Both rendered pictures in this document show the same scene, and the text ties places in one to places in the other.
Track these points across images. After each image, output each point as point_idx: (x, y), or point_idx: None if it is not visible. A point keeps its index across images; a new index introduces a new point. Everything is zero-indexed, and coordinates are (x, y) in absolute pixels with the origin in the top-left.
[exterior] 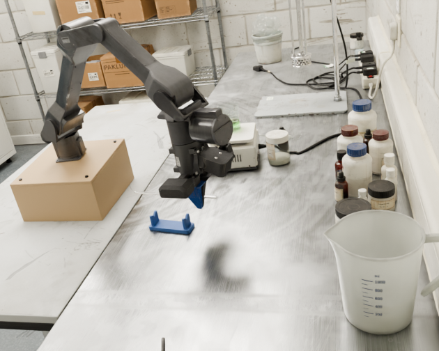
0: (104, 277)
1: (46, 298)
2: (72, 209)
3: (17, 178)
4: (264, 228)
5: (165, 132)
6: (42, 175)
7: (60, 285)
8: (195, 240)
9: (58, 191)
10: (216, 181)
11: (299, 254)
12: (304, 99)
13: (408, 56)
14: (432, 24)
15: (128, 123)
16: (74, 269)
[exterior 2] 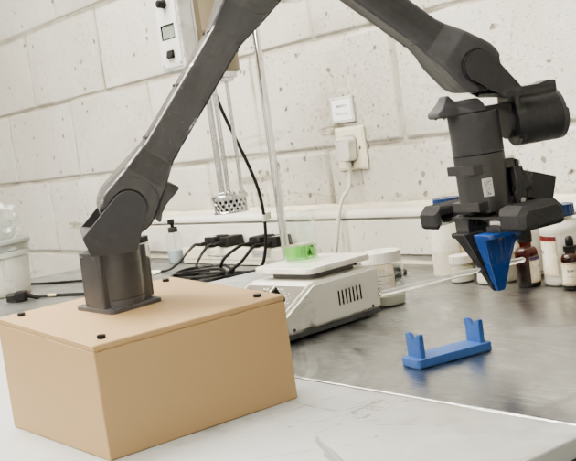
0: (518, 398)
1: (508, 437)
2: (239, 383)
3: (82, 340)
4: (565, 316)
5: None
6: (143, 323)
7: (483, 426)
8: (520, 347)
9: (211, 337)
10: (355, 332)
11: None
12: (231, 283)
13: (434, 151)
14: None
15: None
16: (442, 417)
